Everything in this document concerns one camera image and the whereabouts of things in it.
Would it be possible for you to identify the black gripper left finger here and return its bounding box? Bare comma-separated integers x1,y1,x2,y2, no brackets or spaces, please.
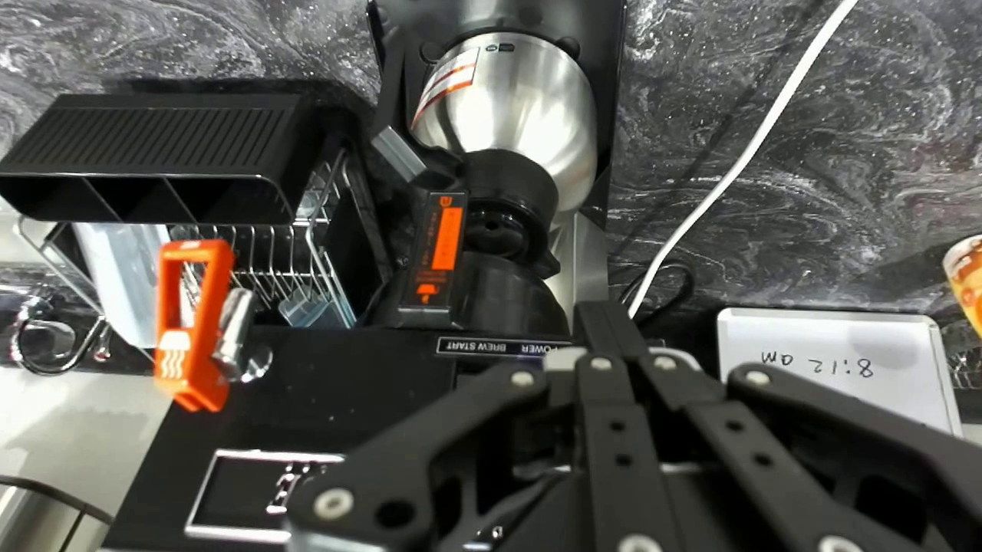
285,362,592,552

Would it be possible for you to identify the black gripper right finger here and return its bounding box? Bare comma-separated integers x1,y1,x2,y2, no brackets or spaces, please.
576,353,982,552

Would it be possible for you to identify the black steel coffee maker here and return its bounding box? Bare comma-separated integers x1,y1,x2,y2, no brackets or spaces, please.
107,0,622,552

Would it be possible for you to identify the orange plastic clip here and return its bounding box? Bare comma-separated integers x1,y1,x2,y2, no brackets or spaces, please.
155,239,233,410

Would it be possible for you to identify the orange yellow bottle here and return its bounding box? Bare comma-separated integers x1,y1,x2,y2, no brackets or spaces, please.
943,237,982,337

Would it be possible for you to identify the black slotted tray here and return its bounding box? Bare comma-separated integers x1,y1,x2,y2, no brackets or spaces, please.
0,78,361,226

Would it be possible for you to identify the orange coffee maker switch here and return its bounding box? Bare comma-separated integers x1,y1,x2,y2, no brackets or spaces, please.
429,195,463,274

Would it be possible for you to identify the white power cable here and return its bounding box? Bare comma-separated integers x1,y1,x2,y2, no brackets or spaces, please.
622,0,859,323

